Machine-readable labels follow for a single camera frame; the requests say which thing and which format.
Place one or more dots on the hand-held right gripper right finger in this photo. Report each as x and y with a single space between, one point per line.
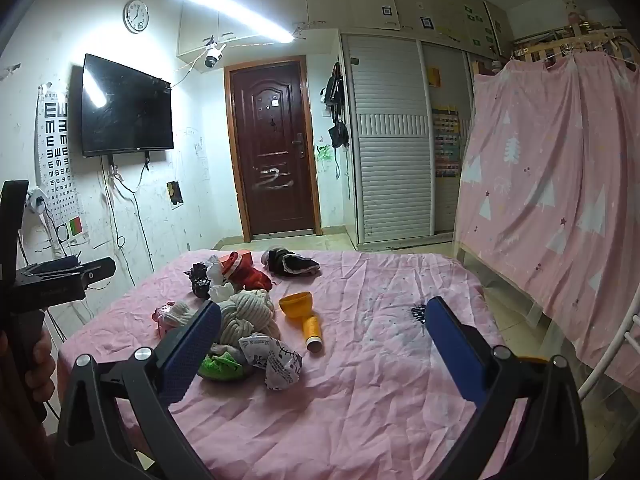
460 355

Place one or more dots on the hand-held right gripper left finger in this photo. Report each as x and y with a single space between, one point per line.
192 355

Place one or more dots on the person's left hand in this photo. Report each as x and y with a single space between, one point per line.
39 365

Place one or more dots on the dark red wooden door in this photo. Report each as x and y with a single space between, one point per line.
272 150

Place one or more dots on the pink wrapper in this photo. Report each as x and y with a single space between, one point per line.
162 316

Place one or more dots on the green wrapper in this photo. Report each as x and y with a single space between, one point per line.
222 366

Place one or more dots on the colourful grid poster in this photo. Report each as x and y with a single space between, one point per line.
446 142

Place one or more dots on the cream knitted sock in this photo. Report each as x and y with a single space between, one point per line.
221 292

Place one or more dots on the yellow thread spool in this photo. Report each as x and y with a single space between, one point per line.
313 334

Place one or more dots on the orange sticker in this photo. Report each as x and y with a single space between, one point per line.
433 77

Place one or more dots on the white chair orange seat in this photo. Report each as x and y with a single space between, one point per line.
607 360

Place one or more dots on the round white wall clock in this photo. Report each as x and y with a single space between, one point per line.
136 16

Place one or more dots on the small black hanging bag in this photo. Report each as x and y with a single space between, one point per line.
338 135

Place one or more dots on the white printed wrapper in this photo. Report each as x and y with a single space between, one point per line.
275 362

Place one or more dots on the small wall picture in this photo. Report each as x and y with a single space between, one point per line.
175 192

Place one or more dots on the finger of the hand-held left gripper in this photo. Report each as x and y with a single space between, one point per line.
97 271
57 263

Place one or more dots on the white ceiling tube light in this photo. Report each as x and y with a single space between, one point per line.
230 7

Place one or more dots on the black wall television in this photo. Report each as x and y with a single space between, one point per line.
127 105

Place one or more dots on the yellow plastic cup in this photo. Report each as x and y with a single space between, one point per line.
296 306

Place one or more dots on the red and white hat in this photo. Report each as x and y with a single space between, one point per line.
247 272

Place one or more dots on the white security camera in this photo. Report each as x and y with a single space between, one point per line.
214 56

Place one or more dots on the black and white cloth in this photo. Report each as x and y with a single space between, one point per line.
290 262

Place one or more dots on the white overhead cabinets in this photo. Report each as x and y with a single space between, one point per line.
350 0

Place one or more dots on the pink tree print curtain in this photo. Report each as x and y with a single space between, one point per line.
550 185

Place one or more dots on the white eye chart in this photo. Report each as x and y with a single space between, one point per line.
55 160

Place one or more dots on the white wall socket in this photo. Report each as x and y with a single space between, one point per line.
37 201

